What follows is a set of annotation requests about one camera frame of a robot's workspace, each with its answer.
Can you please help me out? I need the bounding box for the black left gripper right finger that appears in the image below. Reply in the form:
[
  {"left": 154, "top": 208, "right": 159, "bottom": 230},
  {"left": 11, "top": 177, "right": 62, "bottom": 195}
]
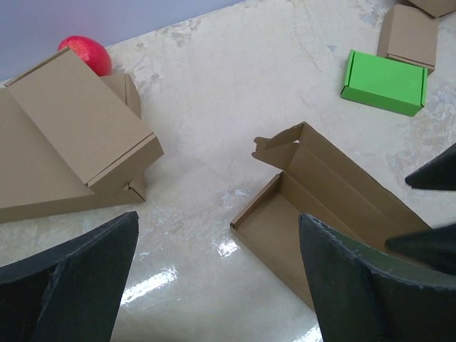
[{"left": 299, "top": 214, "right": 455, "bottom": 341}]

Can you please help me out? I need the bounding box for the brown cardboard box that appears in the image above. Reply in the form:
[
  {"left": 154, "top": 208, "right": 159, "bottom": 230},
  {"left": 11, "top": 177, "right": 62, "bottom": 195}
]
[{"left": 230, "top": 122, "right": 430, "bottom": 308}]

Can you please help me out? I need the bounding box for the large flat brown box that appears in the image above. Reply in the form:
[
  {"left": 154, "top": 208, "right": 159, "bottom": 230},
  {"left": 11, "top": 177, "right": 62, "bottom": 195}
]
[{"left": 1, "top": 74, "right": 145, "bottom": 223}]

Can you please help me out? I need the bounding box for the small brown cube box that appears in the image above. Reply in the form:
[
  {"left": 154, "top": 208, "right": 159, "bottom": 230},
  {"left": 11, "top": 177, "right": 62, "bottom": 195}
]
[{"left": 407, "top": 0, "right": 456, "bottom": 18}]

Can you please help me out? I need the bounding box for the flat small brown box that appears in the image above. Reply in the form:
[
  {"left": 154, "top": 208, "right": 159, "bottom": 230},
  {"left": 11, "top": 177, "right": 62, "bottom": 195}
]
[{"left": 377, "top": 4, "right": 439, "bottom": 73}]

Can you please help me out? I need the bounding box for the red apple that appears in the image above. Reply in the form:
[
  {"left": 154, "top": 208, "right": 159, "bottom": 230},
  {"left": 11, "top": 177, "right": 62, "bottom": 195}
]
[{"left": 58, "top": 36, "right": 112, "bottom": 77}]

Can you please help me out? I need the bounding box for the medium brown box on top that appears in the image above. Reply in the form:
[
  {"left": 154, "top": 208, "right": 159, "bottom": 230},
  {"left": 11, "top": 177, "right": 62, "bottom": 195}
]
[{"left": 6, "top": 48, "right": 163, "bottom": 196}]

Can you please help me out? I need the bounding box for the green paper box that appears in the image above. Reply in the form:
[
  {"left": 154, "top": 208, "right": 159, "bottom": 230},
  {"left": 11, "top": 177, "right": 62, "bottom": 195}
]
[{"left": 340, "top": 50, "right": 428, "bottom": 117}]

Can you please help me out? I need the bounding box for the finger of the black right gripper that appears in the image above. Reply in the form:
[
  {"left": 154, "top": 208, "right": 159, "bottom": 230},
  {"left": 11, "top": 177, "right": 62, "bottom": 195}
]
[
  {"left": 405, "top": 144, "right": 456, "bottom": 191},
  {"left": 385, "top": 224, "right": 455, "bottom": 275}
]

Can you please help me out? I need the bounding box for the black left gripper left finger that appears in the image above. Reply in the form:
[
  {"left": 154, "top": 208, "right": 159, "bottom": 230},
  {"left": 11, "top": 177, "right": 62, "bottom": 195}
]
[{"left": 1, "top": 212, "right": 139, "bottom": 341}]

